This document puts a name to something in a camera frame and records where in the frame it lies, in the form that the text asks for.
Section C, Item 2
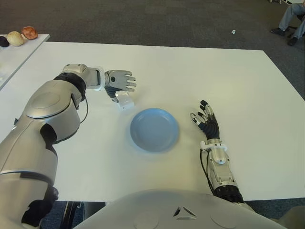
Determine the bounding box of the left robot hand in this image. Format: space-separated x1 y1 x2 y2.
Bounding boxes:
104 69 137 103

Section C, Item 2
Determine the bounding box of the pale bread roll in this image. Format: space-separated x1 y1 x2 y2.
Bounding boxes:
6 31 25 46

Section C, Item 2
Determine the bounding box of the white charger block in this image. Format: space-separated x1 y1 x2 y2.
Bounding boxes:
115 92 134 112

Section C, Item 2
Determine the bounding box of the blue plate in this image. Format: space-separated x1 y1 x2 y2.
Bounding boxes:
130 108 180 153

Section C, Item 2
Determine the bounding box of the reddish brown bread roll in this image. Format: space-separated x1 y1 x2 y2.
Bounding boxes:
21 26 39 40

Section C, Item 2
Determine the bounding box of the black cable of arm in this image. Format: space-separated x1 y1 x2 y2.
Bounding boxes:
200 150 216 194
76 95 89 125

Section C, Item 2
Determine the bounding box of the seated person in grey trousers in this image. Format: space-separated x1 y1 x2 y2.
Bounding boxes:
270 3 305 46

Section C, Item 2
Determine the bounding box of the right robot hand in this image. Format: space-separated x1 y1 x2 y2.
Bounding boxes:
190 100 220 139

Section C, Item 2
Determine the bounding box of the silver robot torso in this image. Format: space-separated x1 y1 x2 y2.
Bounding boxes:
71 188 286 229

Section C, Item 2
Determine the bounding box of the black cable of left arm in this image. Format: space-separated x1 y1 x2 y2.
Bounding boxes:
76 95 89 125

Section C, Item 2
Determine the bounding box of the khaki trouser leg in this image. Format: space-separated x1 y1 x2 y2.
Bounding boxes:
281 206 305 229

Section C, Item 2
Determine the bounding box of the white side table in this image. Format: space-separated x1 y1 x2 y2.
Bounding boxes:
0 34 51 91

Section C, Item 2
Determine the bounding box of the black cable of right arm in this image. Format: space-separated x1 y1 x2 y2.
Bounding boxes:
200 150 216 194

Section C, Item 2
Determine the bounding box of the black table leg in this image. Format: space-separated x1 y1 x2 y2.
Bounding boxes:
64 201 81 229

